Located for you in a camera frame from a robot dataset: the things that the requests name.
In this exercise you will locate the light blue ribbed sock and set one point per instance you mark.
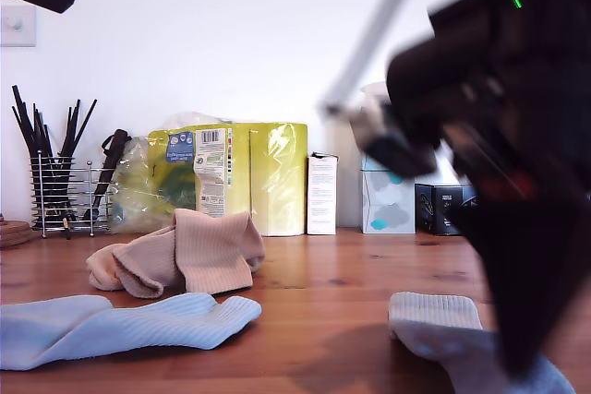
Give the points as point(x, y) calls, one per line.
point(434, 315)
point(161, 325)

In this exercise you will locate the beige ribbed sock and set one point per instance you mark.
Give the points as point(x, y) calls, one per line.
point(138, 265)
point(212, 255)

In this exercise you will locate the black protein bar box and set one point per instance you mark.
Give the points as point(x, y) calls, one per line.
point(431, 209)

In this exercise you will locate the grey cloud tissue box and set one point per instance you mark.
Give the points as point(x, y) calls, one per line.
point(388, 205)

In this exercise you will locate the thin black stick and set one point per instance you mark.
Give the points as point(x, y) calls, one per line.
point(25, 118)
point(79, 126)
point(69, 125)

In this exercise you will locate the white carton box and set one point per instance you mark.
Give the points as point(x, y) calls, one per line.
point(322, 195)

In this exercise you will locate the black stick with gold band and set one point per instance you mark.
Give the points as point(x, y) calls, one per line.
point(67, 228)

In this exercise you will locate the yellow-green paper roll pack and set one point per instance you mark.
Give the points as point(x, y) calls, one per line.
point(272, 172)

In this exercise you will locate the white wall light switch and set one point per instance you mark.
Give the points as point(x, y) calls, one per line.
point(18, 27)

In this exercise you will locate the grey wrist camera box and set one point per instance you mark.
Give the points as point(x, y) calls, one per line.
point(397, 154)

